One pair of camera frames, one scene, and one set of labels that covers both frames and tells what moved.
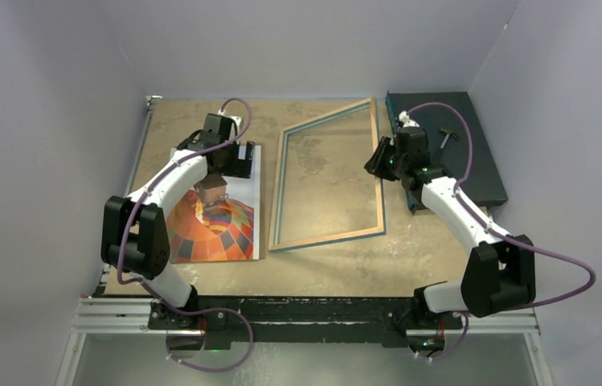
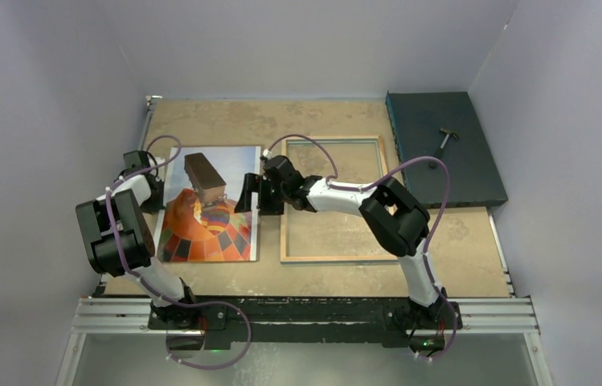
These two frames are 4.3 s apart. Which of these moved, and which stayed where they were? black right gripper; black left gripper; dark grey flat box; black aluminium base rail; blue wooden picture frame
Moved: black left gripper; black right gripper; blue wooden picture frame
Stayed: dark grey flat box; black aluminium base rail
